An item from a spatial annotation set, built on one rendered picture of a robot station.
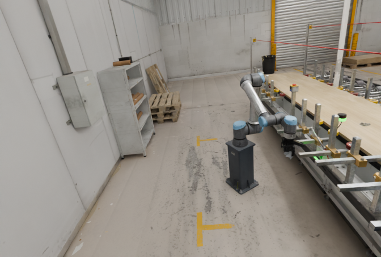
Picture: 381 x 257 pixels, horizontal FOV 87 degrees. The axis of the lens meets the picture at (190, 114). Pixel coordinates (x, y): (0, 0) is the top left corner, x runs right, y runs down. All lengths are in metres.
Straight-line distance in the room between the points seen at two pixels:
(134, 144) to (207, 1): 7.22
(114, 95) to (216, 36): 6.78
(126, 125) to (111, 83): 0.72
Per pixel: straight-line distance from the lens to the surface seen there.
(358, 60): 9.63
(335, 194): 2.72
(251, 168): 2.70
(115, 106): 3.45
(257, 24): 9.74
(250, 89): 2.01
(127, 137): 3.61
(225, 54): 9.51
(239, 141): 2.45
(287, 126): 1.74
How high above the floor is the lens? 1.89
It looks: 21 degrees down
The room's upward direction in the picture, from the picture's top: 8 degrees counter-clockwise
